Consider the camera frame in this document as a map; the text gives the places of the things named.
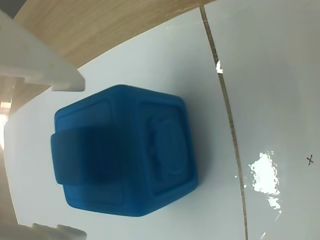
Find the blue cube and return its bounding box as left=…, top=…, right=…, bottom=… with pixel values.
left=50, top=84, right=200, bottom=218

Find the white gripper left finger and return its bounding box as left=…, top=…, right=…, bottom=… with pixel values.
left=0, top=9, right=87, bottom=92

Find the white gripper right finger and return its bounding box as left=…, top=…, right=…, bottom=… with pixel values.
left=17, top=222, right=88, bottom=240

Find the white paper sheet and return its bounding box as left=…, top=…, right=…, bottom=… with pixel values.
left=203, top=0, right=320, bottom=240
left=3, top=6, right=249, bottom=240

